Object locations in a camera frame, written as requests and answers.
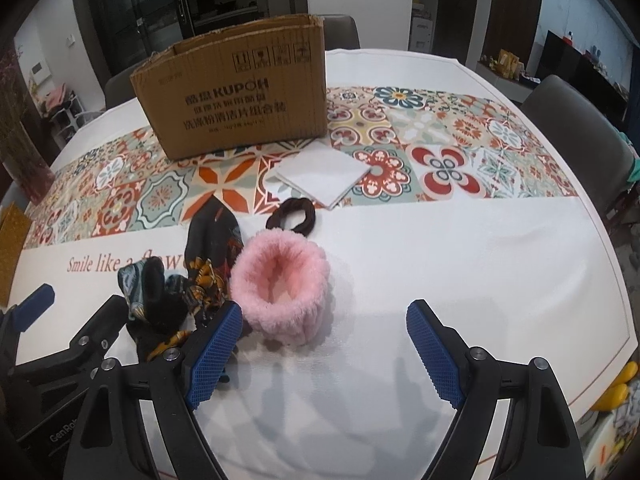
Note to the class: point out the pink fluffy wristband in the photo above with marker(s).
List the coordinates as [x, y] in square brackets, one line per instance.
[280, 310]

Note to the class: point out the yellow packages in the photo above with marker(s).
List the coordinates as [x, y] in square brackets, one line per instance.
[510, 64]

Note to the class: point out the yellow plastic item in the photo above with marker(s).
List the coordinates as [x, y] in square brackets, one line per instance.
[617, 390]

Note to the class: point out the black floral hair scarf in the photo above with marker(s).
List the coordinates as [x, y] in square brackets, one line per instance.
[212, 245]

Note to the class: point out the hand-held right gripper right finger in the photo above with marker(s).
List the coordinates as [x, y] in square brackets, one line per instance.
[435, 355]

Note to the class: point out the white storage rack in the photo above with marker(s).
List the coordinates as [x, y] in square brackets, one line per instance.
[65, 112]

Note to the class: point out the yellow woven tissue box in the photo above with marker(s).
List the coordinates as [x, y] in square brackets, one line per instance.
[12, 255]

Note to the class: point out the glass vase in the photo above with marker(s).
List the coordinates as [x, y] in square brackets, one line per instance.
[22, 165]

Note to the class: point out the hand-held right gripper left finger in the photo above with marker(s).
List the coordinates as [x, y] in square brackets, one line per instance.
[212, 360]

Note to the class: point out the brown cardboard box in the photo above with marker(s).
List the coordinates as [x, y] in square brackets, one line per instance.
[235, 105]

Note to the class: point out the dark brown scrunchie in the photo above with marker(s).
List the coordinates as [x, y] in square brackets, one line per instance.
[280, 222]

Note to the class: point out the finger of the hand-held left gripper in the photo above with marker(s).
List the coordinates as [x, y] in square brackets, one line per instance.
[95, 327]
[35, 305]

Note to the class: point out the teal green garment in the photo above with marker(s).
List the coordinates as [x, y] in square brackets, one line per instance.
[634, 160]

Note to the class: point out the white television cabinet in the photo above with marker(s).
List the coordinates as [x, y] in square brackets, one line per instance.
[505, 80]

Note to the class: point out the grey dining chair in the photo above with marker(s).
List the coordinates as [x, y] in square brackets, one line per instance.
[575, 135]
[342, 32]
[125, 87]

